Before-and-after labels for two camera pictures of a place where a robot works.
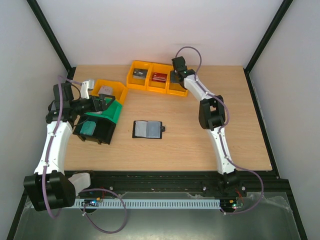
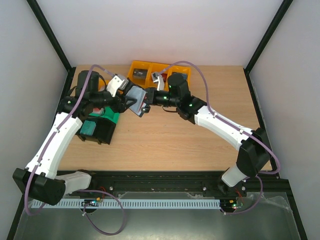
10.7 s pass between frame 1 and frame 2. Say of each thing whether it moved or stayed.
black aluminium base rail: stayed
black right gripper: moved
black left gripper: moved
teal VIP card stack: stayed
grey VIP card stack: stayed
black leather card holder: moved
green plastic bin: stayed
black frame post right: stayed
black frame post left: stayed
